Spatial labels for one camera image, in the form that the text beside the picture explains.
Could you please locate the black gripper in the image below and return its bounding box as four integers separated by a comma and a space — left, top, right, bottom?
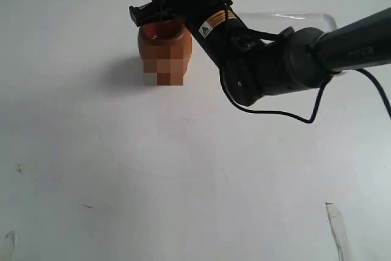
129, 0, 264, 67

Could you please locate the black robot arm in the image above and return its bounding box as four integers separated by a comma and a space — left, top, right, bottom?
129, 0, 390, 106

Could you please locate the wooden mortar cup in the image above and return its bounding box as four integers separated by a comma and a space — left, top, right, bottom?
137, 20, 192, 86

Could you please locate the white rectangular plastic tray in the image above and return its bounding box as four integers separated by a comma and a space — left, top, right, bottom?
236, 11, 352, 76

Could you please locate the clear tape piece left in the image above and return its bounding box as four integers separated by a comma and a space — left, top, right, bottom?
1, 231, 17, 260

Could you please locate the clear tape strip right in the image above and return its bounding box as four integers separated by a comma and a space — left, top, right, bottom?
325, 202, 354, 261

